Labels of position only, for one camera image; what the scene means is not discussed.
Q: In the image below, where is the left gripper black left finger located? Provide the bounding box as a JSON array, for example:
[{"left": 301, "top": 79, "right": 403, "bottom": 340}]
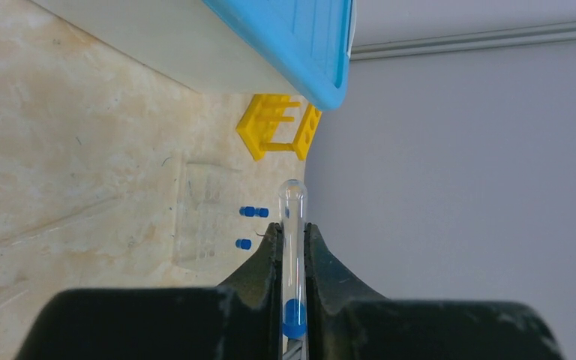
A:
[{"left": 16, "top": 223, "right": 283, "bottom": 359}]

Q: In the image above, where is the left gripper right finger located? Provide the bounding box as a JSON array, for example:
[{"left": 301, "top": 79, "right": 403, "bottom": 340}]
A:
[{"left": 304, "top": 223, "right": 564, "bottom": 359}]

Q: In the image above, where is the clear plastic tube rack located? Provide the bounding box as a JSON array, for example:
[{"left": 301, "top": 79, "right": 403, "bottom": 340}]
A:
[{"left": 172, "top": 163, "right": 242, "bottom": 272}]

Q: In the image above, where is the white plastic storage bin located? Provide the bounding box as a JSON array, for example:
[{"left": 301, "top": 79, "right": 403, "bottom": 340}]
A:
[{"left": 38, "top": 0, "right": 298, "bottom": 95}]

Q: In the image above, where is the blue plastic bin lid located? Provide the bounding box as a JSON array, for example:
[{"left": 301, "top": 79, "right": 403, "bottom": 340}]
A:
[{"left": 205, "top": 1, "right": 356, "bottom": 111}]

